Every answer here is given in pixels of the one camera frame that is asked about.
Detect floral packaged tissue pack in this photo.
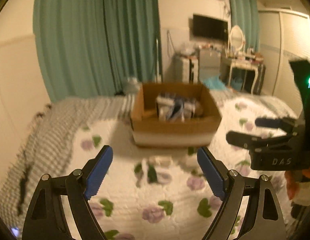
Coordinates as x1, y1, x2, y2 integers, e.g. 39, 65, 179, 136
156, 93, 197, 122

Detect white face masks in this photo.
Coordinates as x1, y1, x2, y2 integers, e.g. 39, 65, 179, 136
142, 155, 173, 168

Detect operator hand orange glove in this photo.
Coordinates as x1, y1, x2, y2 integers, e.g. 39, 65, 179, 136
285, 168, 310, 206

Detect blue plastic bag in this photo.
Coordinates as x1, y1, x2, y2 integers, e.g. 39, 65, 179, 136
202, 75, 227, 90

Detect grey checked bed sheet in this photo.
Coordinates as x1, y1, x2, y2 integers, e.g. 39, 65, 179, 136
0, 95, 135, 230

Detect open cardboard box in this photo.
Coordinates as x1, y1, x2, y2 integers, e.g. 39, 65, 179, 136
130, 83, 222, 148

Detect white dressing table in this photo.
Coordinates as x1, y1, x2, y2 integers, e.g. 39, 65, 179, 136
221, 52, 266, 95

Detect small grey refrigerator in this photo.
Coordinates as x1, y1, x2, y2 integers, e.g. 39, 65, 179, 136
198, 49, 221, 81

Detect white wardrobe sliding doors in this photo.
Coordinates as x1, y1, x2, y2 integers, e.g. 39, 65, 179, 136
259, 8, 310, 113

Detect floral quilted white bedspread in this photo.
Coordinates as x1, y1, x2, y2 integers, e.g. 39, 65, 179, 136
69, 90, 297, 239

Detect white oval vanity mirror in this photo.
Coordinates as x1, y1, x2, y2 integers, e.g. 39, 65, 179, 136
228, 25, 246, 53

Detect clear water jug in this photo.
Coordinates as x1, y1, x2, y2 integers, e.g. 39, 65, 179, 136
123, 77, 141, 95

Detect teal curtain right side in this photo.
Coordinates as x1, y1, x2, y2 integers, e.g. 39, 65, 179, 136
229, 0, 260, 52

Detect teal window curtain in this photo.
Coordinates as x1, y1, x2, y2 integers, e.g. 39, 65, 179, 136
33, 0, 163, 101

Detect black charger cable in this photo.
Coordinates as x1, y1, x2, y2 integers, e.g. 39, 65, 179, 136
16, 154, 33, 217

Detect black wall television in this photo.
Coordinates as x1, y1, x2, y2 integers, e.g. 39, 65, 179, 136
192, 14, 228, 42

